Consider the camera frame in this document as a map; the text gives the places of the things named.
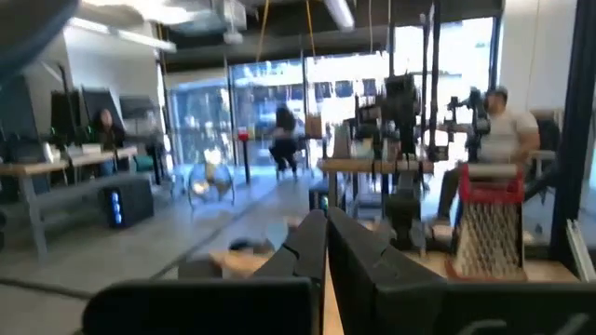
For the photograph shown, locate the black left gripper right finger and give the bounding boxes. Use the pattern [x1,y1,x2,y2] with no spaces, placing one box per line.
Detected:
[327,207,596,335]

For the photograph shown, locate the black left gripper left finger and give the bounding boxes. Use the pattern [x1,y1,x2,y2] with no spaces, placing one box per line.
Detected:
[81,208,328,335]

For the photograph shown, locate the red and steel box grater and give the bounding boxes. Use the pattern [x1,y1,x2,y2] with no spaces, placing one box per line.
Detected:
[444,162,530,283]

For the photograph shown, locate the black computer tower blue lights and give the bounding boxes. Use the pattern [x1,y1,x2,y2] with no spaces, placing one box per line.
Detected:
[100,179,156,229]

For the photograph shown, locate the background wooden table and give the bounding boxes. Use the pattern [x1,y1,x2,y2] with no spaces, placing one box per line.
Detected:
[318,157,437,220]

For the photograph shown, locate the teal background chair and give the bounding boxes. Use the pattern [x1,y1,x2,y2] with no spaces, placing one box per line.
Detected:
[133,154,156,173]

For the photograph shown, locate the person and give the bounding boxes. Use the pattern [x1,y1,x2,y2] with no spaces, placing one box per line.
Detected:
[268,105,300,181]
[92,108,127,177]
[435,86,541,222]

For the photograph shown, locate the brown cardboard box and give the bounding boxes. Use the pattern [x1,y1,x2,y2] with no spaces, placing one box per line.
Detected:
[305,114,324,140]

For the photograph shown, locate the dark patterned chair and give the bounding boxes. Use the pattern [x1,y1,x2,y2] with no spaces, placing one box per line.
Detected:
[530,109,563,154]

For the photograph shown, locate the black vertical background pole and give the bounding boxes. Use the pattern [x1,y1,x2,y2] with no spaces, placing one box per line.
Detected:
[427,0,443,163]

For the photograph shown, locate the grey desk with wooden top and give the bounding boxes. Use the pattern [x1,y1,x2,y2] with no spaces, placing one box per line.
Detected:
[0,146,155,260]

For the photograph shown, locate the white ceiling tube light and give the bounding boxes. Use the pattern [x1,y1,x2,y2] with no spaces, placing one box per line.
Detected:
[323,0,358,32]
[69,17,178,53]

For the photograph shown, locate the round wire frame chair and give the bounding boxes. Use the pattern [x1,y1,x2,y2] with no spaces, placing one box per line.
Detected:
[185,162,237,210]

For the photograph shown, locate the black post with red top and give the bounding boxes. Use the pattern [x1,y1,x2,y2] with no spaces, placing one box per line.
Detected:
[237,128,252,185]

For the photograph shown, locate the black aluminium table frame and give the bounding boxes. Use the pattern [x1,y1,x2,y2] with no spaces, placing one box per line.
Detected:
[525,0,596,283]

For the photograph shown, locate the yellow hanging strap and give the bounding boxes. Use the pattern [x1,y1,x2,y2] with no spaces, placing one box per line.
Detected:
[254,0,271,64]
[305,0,318,60]

